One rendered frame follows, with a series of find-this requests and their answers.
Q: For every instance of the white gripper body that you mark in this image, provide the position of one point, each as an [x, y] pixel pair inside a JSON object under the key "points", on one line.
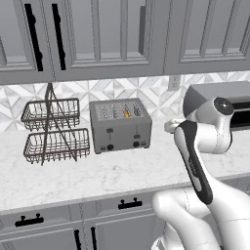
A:
{"points": [[171, 125]]}

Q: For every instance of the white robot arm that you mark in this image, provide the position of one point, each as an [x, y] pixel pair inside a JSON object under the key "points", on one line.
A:
{"points": [[224, 208]]}

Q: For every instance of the dark toaster lever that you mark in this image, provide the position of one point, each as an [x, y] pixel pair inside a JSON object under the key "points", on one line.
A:
{"points": [[109, 130], [137, 135]]}

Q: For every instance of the black toaster knob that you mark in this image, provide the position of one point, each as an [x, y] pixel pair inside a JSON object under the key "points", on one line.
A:
{"points": [[110, 147], [136, 144]]}

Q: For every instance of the orange bread slice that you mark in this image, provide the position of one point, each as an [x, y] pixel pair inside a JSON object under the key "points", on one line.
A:
{"points": [[125, 112]]}

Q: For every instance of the grey four-slot toaster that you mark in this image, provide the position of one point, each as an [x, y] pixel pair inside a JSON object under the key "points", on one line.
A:
{"points": [[120, 135]]}

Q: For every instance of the grey countertop oven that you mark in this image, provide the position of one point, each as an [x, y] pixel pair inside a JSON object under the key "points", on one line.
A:
{"points": [[215, 89]]}

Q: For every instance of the grey drawer front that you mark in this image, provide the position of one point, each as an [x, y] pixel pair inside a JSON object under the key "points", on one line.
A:
{"points": [[52, 217], [107, 202]]}

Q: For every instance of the grey base cupboard door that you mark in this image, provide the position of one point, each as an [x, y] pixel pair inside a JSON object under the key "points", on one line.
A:
{"points": [[39, 239], [127, 232]]}

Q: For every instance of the white wall outlet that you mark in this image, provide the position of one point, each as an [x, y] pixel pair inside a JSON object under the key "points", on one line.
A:
{"points": [[174, 83]]}

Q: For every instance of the grey wall cupboard door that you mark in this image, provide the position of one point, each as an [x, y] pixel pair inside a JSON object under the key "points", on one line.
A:
{"points": [[107, 29], [211, 32], [13, 35]]}

